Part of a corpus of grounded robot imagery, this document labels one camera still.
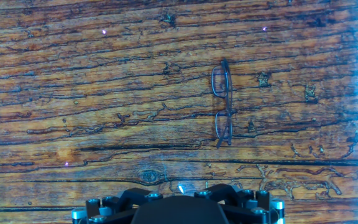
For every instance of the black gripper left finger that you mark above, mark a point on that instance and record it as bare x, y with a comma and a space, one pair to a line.
110, 207

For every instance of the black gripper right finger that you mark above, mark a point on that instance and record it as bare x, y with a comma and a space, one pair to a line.
247, 203

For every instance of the thin dark-framed glasses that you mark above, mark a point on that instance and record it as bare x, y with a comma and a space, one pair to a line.
228, 102

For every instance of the glossy wood-grain mat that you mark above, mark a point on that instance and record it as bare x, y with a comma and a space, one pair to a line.
120, 93

